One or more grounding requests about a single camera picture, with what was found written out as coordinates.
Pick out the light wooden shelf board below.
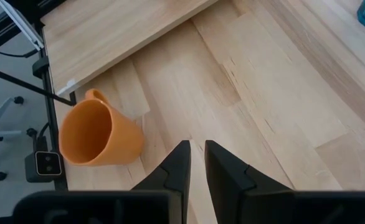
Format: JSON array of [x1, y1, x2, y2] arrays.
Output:
[[40, 0, 220, 96]]

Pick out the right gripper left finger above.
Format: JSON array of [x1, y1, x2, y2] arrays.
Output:
[[131, 139, 192, 224]]

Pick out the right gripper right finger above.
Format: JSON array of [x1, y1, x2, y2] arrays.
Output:
[[204, 139, 295, 224]]

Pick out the black aluminium table frame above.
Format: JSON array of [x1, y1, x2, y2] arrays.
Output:
[[0, 0, 77, 191]]

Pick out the orange plastic cup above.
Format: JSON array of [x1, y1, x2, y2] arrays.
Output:
[[59, 88, 145, 167]]

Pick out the white light bar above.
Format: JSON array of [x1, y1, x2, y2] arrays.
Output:
[[0, 0, 45, 51]]

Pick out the table-level camera box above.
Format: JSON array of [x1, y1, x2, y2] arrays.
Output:
[[24, 150, 63, 184]]

